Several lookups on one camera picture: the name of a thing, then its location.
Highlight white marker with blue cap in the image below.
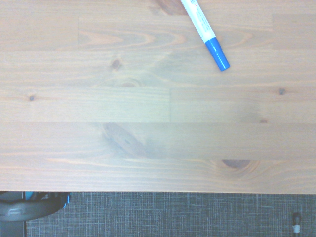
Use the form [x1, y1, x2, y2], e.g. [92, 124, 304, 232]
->
[180, 0, 231, 72]

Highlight grey robot base mount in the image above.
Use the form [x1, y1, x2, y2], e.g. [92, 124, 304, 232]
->
[0, 191, 71, 237]

